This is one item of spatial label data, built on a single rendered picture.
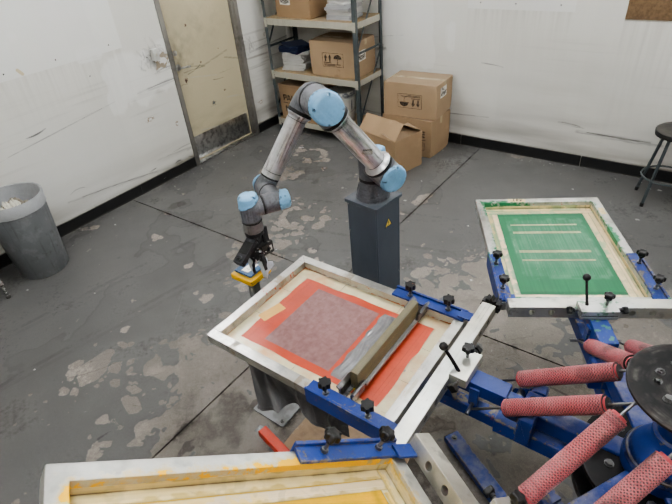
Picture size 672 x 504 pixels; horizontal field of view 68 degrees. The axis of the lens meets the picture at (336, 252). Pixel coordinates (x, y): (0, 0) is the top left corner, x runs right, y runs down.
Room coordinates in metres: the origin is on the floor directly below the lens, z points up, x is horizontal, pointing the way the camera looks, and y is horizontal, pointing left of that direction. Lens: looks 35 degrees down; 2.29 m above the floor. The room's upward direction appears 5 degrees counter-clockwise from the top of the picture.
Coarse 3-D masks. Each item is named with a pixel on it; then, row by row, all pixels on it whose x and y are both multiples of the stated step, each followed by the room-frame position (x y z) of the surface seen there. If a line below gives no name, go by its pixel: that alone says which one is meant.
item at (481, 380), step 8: (480, 376) 1.02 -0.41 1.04; (488, 376) 1.02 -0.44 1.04; (472, 384) 1.00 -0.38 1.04; (480, 384) 0.99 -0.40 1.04; (488, 384) 0.99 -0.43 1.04; (496, 384) 0.98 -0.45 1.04; (504, 384) 0.98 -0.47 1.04; (480, 392) 0.98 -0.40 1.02; (488, 392) 0.96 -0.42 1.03; (496, 392) 0.95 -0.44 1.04; (504, 392) 0.95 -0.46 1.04; (488, 400) 0.96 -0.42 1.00; (496, 400) 0.95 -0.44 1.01
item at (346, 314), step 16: (304, 288) 1.64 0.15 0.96; (320, 288) 1.63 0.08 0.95; (288, 304) 1.55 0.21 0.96; (304, 304) 1.54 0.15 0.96; (320, 304) 1.53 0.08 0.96; (336, 304) 1.52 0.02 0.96; (352, 304) 1.51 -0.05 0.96; (368, 304) 1.50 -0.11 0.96; (320, 320) 1.43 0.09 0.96; (336, 320) 1.42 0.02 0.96; (352, 320) 1.42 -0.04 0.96; (368, 320) 1.41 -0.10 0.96; (352, 336) 1.33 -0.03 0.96; (416, 336) 1.30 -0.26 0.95; (400, 352) 1.23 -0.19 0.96; (416, 352) 1.22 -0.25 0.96
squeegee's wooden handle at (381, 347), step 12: (408, 312) 1.32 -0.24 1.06; (396, 324) 1.26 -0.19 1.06; (408, 324) 1.31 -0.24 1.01; (384, 336) 1.21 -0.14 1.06; (396, 336) 1.24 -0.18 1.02; (372, 348) 1.16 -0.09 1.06; (384, 348) 1.18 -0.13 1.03; (360, 360) 1.12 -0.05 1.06; (372, 360) 1.12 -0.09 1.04; (360, 372) 1.07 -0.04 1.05
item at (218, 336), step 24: (312, 264) 1.76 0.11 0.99; (264, 288) 1.62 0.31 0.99; (360, 288) 1.60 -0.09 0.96; (384, 288) 1.55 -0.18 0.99; (240, 312) 1.49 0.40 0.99; (432, 312) 1.39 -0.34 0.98; (216, 336) 1.36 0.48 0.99; (456, 336) 1.26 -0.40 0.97; (264, 360) 1.22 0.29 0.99; (432, 360) 1.15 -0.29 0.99; (288, 384) 1.13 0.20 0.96; (408, 384) 1.06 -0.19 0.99; (408, 408) 0.99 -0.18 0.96
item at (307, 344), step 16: (272, 320) 1.46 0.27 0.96; (288, 320) 1.45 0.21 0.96; (304, 320) 1.44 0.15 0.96; (256, 336) 1.38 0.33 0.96; (272, 336) 1.37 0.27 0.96; (288, 336) 1.36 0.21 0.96; (304, 336) 1.35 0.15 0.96; (320, 336) 1.35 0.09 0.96; (336, 336) 1.34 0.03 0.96; (288, 352) 1.28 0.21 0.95; (304, 352) 1.27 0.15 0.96; (320, 352) 1.27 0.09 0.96; (336, 352) 1.26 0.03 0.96; (304, 368) 1.20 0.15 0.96; (320, 368) 1.19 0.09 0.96; (384, 368) 1.16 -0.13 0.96; (400, 368) 1.16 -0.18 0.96; (368, 384) 1.10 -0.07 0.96; (384, 384) 1.09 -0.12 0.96
